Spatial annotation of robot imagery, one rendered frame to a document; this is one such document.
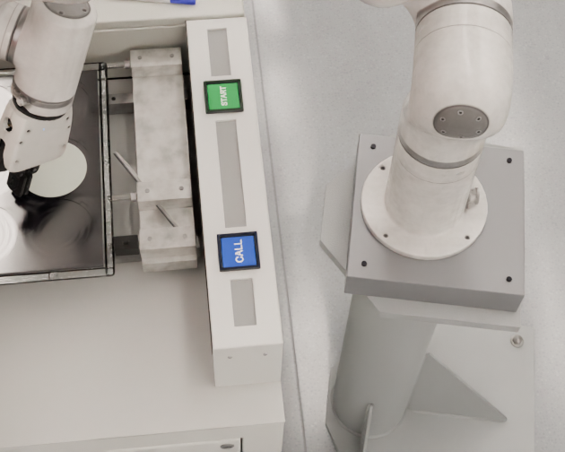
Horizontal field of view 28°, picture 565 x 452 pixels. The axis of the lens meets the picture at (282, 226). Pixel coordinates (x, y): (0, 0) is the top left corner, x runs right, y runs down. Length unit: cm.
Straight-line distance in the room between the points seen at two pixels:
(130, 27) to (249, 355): 57
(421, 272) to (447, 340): 92
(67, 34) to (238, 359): 48
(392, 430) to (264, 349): 99
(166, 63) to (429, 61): 57
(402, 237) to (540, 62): 143
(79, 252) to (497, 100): 65
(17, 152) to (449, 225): 62
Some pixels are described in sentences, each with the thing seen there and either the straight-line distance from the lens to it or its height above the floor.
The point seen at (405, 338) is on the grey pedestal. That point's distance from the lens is 196.
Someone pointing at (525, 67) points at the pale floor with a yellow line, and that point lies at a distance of 300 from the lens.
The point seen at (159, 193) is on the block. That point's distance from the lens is 166.
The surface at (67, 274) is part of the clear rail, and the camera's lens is 162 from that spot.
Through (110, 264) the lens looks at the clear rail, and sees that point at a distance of 162.
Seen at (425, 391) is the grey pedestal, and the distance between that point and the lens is 237.
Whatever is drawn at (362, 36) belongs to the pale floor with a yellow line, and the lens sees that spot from 299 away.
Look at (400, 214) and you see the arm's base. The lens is 164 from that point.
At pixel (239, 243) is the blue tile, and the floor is 96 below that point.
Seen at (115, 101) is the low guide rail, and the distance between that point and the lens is 182.
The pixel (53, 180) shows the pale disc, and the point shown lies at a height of 90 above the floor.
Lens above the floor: 234
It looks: 61 degrees down
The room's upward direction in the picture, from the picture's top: 3 degrees clockwise
